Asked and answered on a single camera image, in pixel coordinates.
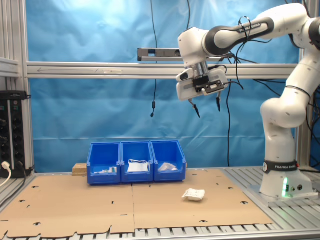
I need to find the blue bin with clear bags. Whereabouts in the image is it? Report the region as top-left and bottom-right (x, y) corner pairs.
(149, 140), (187, 183)

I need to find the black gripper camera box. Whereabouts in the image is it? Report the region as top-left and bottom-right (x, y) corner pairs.
(192, 75), (227, 97)

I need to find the thin hanging black cable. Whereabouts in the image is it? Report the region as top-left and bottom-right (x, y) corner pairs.
(186, 0), (192, 29)

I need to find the black plug with cable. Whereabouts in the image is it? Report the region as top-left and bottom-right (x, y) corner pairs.
(0, 161), (29, 206)

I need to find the black camera cable on arm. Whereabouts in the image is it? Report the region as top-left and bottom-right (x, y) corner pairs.
(207, 16), (254, 168)

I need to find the blue bin with masks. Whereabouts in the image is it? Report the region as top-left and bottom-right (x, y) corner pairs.
(120, 141), (154, 183)

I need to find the white printed medical packet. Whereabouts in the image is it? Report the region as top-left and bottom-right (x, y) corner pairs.
(181, 188), (206, 202)

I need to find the brown cardboard sheet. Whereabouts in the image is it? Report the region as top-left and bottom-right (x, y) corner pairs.
(0, 173), (136, 239)
(131, 168), (275, 230)

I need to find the wide aluminium frame post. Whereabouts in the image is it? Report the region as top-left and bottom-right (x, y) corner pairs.
(0, 0), (35, 174)

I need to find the white face mask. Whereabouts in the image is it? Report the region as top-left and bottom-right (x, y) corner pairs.
(127, 159), (151, 173)

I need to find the hanging black cable with ferrite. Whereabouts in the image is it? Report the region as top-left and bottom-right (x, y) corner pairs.
(149, 0), (159, 118)

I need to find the clear bagged white packet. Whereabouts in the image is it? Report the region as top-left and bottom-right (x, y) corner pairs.
(157, 162), (179, 173)

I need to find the black socket tower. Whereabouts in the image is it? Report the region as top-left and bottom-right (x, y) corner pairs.
(0, 90), (32, 179)

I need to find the silver power strip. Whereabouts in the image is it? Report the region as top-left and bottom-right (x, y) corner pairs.
(137, 47), (182, 62)

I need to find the short aluminium side beam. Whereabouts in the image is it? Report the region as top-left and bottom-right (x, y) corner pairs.
(0, 57), (21, 78)

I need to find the wooden block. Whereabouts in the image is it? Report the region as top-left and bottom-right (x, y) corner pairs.
(72, 163), (89, 177)

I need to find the blue bin with small packets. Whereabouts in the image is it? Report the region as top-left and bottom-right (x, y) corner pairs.
(86, 142), (123, 185)

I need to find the long aluminium cross beam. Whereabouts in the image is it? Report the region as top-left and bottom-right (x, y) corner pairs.
(26, 61), (301, 80)

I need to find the white plug with cable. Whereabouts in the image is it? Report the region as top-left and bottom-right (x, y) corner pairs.
(0, 161), (13, 188)

